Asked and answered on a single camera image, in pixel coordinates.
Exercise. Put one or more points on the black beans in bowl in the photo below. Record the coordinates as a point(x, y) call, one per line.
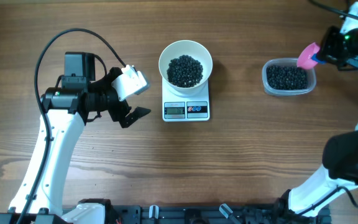
point(184, 71)

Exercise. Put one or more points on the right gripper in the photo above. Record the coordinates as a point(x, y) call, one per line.
point(329, 50)

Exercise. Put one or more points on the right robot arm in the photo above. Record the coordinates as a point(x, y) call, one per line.
point(338, 173)

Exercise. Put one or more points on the pink scoop blue handle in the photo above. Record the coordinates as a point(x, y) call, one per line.
point(308, 58)

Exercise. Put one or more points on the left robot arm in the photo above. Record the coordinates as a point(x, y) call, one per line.
point(65, 110)

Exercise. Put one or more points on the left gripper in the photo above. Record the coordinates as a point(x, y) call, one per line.
point(118, 114)

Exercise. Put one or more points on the black beans in container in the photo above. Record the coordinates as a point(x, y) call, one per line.
point(287, 77)

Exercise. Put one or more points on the clear plastic container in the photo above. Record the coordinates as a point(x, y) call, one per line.
point(311, 76)

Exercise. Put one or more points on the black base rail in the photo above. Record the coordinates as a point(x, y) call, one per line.
point(258, 214)

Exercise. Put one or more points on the white digital kitchen scale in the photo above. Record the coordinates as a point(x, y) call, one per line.
point(185, 107)

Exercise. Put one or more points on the white bowl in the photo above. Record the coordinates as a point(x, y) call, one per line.
point(186, 47)

